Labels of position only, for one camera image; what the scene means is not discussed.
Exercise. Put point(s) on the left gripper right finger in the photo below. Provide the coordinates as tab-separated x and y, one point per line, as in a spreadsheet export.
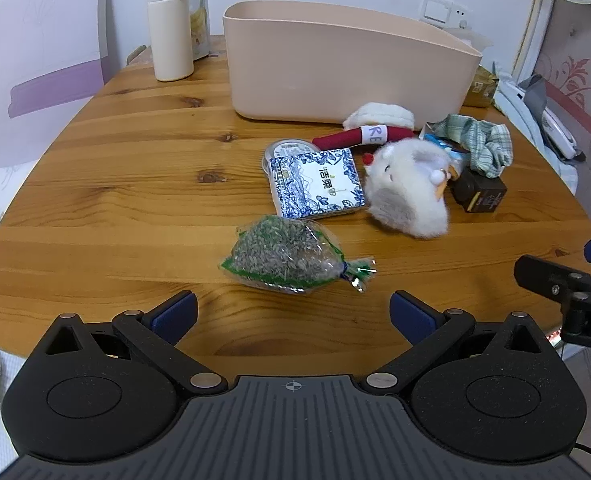
432	335

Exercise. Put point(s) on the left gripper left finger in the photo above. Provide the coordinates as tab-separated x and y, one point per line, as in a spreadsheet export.
151	337

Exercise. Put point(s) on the small black box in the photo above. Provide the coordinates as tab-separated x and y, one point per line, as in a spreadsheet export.
477	193

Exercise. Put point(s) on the green plaid scrunchie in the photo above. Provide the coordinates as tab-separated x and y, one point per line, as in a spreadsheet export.
489	144

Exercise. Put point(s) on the white plush cat toy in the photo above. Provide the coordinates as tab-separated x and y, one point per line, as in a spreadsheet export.
404	187

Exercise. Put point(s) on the green dried herb bag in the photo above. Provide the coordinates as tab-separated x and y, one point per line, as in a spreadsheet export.
293	256

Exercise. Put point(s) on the blue white porcelain-pattern box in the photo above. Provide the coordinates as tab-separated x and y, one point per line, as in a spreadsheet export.
315	184

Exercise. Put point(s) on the red white plush sock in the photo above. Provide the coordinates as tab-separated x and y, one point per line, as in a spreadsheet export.
372	124

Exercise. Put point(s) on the patterned bed headboard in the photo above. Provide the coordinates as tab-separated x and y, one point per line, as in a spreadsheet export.
558	47

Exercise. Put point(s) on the gold tissue pack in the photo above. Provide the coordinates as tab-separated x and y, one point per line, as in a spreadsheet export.
482	89

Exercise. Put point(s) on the beige plastic storage bin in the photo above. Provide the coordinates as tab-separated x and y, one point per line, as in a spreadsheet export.
319	62

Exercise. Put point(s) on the banana chips snack pouch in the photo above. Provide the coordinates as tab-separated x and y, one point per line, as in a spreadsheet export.
200	28

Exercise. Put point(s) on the cream thermos bottle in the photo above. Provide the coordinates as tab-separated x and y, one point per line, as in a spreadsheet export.
170	37

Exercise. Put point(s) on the white device with grey strap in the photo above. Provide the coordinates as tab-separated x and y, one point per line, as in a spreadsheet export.
555	134

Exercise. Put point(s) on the white wall switch socket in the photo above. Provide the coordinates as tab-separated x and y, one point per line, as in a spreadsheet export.
445	14

